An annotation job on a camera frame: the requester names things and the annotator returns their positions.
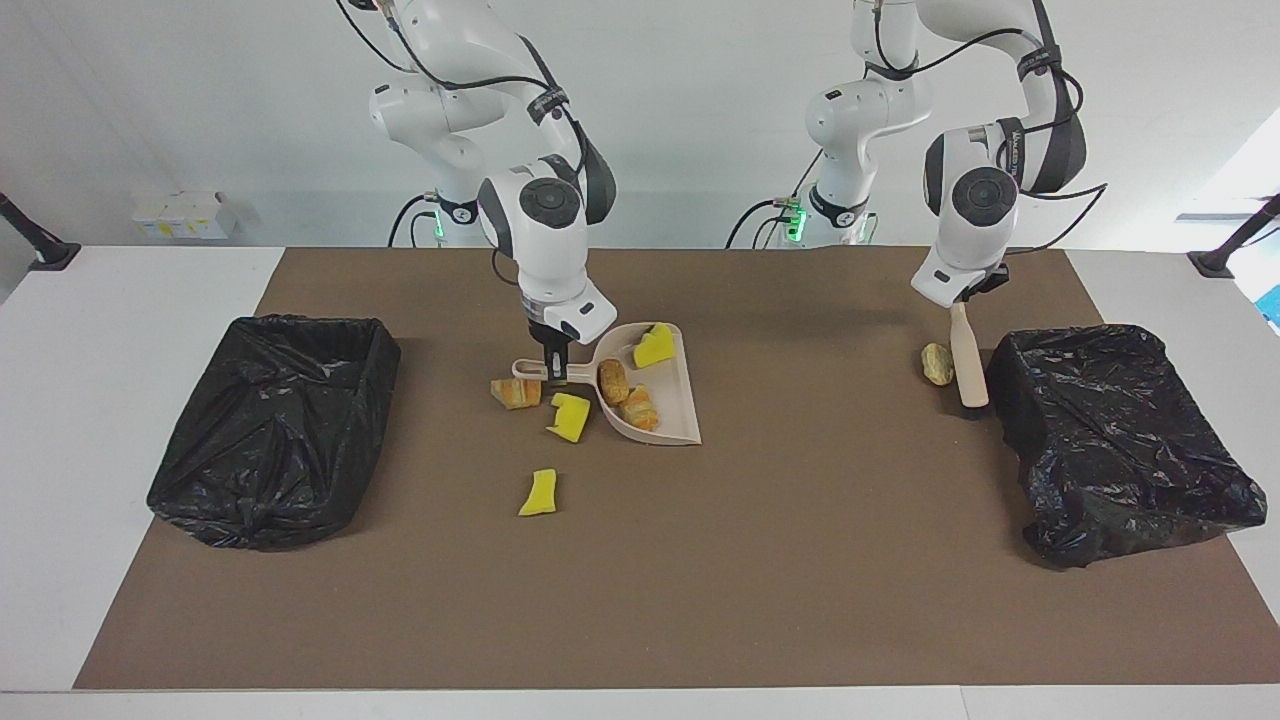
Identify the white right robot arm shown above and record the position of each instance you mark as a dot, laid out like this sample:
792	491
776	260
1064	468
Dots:
545	240

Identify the pale flaky pastry piece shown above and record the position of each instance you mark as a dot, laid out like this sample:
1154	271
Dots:
937	364
639	409

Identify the orange striped croissant piece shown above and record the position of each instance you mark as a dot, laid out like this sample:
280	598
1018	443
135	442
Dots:
515	394

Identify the black bag lined bin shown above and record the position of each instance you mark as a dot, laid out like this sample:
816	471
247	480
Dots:
270	430
1120	440

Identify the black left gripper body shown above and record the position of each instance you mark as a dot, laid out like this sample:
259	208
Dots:
985	282

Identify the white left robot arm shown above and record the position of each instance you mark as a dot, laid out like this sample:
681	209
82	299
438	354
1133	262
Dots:
975	230

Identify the white cardboard boxes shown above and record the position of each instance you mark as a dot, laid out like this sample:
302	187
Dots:
185	215

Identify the beige hand brush black bristles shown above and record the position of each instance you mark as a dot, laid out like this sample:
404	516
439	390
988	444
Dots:
968	360

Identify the black clamp stand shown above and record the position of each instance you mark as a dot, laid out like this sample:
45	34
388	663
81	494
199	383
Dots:
1215	263
52	255

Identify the yellow sponge piece green backing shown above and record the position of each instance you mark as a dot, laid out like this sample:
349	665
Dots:
654	348

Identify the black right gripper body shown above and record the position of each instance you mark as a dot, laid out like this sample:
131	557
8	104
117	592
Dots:
548	338

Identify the blue object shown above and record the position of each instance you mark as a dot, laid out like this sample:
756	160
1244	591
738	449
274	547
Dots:
1272	305

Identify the notched yellow sponge piece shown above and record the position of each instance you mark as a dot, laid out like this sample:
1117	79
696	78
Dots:
570	418

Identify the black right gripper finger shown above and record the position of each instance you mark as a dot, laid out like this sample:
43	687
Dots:
548	365
562	365

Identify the small yellow sponge piece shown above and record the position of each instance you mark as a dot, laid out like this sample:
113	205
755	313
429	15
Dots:
539	494

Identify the beige plastic dustpan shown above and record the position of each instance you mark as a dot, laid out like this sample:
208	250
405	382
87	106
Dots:
672	412

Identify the brown bread bun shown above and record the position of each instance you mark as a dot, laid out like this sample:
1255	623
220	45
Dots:
613	382

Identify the brown table mat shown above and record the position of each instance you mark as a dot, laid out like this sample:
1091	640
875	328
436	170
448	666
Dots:
800	600

